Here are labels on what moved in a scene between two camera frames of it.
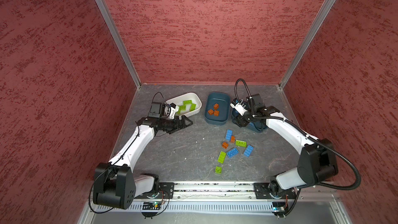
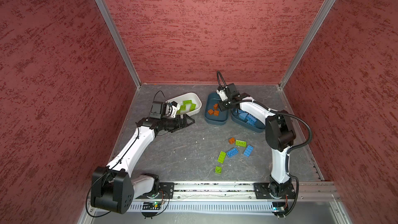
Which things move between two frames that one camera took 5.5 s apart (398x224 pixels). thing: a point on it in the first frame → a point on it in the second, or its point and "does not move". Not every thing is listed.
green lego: [187, 102] does not move
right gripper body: [249, 116] → [226, 104]
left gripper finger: [182, 124] does not move
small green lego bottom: [218, 169] does not move
